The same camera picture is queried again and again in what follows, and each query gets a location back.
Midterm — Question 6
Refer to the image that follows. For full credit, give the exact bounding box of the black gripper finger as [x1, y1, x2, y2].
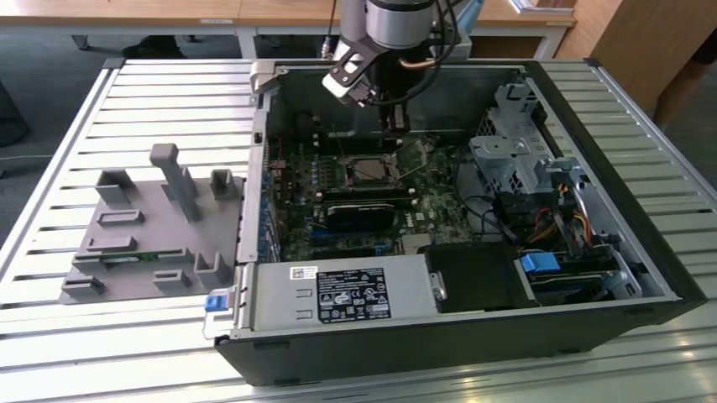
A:
[379, 102, 414, 138]

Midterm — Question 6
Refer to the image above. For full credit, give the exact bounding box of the metal socket cover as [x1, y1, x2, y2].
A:
[398, 137, 442, 169]

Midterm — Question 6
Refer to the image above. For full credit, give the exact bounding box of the thin metal locking lever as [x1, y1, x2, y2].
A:
[398, 161, 430, 180]

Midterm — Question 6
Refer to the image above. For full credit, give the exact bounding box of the CPU socket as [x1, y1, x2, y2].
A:
[340, 154, 406, 188]

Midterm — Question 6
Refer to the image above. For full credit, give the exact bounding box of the black RAM stick row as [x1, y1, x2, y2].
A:
[312, 130, 406, 155]

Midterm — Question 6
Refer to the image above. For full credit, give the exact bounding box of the black case fan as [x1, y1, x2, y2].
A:
[291, 109, 325, 143]

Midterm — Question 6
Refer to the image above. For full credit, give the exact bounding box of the pale blue teach pendant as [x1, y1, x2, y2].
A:
[450, 0, 486, 59]

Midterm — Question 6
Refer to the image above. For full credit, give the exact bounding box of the silver drive cage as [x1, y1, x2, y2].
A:
[467, 83, 560, 195]

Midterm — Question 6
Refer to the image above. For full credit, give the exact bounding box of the green motherboard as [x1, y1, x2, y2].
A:
[267, 133, 483, 261]

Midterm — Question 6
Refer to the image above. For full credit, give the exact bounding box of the black graphics card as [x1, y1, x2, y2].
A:
[323, 202, 396, 232]

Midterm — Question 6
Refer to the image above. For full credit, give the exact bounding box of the silver chipset heat sink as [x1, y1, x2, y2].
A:
[400, 233, 435, 253]

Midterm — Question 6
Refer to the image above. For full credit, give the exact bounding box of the stack of papers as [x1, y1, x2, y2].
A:
[506, 0, 578, 13]

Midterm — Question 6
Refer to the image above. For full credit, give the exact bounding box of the black plastic shroud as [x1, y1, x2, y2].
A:
[419, 242, 539, 314]

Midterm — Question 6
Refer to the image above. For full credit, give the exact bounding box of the blue disk carrier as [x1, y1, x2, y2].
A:
[518, 251, 560, 276]

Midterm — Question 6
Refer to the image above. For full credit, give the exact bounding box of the black rolling chair base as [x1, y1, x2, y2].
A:
[121, 35, 187, 60]

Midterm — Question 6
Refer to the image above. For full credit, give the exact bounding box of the brown wooden cabinet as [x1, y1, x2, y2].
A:
[552, 0, 717, 114]

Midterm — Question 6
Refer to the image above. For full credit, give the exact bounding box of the silver power supply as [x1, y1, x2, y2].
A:
[245, 262, 435, 331]

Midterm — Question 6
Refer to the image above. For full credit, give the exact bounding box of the grey parts rack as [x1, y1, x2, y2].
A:
[58, 142, 247, 306]

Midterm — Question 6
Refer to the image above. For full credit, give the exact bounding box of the blue case latch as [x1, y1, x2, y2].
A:
[204, 293, 232, 314]

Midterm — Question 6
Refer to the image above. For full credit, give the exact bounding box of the green RAM stick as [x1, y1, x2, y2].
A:
[100, 250, 185, 266]

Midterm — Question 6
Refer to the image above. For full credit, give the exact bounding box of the black open PC case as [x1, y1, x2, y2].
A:
[212, 58, 707, 387]

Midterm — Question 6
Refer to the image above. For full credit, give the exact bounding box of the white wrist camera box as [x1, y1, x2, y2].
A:
[321, 39, 375, 107]

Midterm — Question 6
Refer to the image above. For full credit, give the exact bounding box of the silver case corner bracket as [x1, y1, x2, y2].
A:
[247, 60, 281, 104]

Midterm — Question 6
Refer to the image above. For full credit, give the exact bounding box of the coloured wire bundle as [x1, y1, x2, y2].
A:
[526, 205, 595, 249]

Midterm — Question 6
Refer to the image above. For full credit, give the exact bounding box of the wooden desk white frame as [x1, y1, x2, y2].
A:
[0, 0, 578, 60]

